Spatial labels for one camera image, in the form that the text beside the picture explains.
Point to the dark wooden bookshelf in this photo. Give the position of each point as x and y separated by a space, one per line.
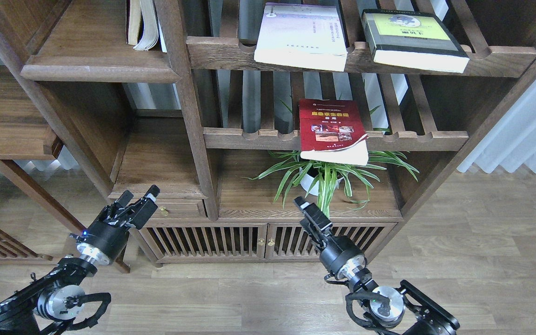
137 118

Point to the wooden side table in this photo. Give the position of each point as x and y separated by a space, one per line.
26 136

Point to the red paperback book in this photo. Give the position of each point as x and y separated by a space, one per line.
332 131

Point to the brass cabinet door knobs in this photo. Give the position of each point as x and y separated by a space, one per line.
270 242

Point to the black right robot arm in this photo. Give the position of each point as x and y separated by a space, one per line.
370 305

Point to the yellow-green black book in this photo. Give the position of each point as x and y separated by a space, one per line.
412 39

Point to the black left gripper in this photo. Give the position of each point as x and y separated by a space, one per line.
107 234

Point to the brass drawer knob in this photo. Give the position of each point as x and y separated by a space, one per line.
163 211

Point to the white curtain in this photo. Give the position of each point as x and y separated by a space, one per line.
512 142

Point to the white plant pot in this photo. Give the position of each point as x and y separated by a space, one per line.
319 181

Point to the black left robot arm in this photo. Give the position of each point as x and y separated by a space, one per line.
56 303

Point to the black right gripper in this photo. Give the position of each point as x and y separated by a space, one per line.
338 254

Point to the green spider plant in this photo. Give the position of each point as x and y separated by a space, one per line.
291 161

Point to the beige upright books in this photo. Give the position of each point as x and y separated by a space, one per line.
143 31

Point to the white lavender book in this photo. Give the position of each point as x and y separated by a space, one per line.
302 36

